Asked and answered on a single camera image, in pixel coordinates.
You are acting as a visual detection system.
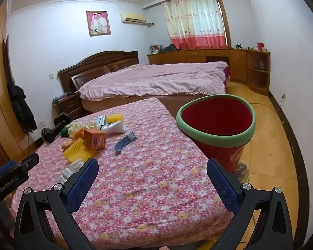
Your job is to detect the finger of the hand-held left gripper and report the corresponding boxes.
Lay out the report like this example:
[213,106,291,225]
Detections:
[14,152,40,171]

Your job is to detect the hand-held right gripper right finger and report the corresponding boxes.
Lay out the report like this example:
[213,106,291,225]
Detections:
[207,158,294,250]

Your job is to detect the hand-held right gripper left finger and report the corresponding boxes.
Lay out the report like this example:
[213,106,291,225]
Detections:
[14,157,100,250]

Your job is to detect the pale plastic bag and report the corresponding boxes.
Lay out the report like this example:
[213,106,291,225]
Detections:
[58,159,85,185]

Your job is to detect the yellow ribbed foam pad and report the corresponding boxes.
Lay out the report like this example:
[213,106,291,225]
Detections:
[63,137,96,162]

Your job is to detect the red bin with green rim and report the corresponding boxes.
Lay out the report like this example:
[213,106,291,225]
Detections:
[176,94,256,174]

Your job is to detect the orange snack packet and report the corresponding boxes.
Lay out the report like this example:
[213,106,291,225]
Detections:
[62,138,77,150]

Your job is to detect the small orange box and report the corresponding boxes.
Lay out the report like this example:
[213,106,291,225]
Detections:
[83,128,107,150]

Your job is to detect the black hanging jacket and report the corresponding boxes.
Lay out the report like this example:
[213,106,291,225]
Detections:
[6,82,37,132]

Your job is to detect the blue plastic razor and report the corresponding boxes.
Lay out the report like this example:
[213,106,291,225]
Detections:
[115,131,137,152]

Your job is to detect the pink floral tablecloth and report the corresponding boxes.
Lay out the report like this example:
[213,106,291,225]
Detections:
[12,97,234,249]

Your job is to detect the white plastic wrapper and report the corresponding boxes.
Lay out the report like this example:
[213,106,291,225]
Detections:
[101,122,126,135]

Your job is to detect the white tissue packet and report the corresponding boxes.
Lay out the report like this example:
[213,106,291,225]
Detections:
[94,115,107,129]

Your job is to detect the dark wooden nightstand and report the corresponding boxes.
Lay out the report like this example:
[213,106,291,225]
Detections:
[52,92,85,121]

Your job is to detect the yellow sponge roll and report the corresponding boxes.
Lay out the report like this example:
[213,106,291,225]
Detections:
[106,113,124,124]

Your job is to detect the wooden wardrobe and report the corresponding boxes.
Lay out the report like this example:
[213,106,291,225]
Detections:
[0,0,38,167]

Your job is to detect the dark wooden bed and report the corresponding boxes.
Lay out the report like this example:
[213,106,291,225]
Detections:
[58,50,231,115]

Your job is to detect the pink checked bedspread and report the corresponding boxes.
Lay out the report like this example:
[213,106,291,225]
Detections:
[77,61,228,100]

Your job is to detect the long wooden cabinet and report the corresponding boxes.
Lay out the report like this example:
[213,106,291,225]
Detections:
[147,48,271,97]

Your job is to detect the black bag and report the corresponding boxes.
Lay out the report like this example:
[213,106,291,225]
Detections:
[159,44,178,54]

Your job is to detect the cream and pink curtain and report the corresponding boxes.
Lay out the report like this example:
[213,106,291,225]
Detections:
[162,0,228,50]

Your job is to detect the black suction cup mount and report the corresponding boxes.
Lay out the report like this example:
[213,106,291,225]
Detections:
[41,112,72,143]

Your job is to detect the framed wall photo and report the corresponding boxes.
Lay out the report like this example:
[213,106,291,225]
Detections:
[86,11,111,36]

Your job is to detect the wooden window frame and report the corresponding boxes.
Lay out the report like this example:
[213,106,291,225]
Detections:
[215,0,232,49]

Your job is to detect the white wall air conditioner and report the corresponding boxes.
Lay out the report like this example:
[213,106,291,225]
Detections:
[121,12,146,24]

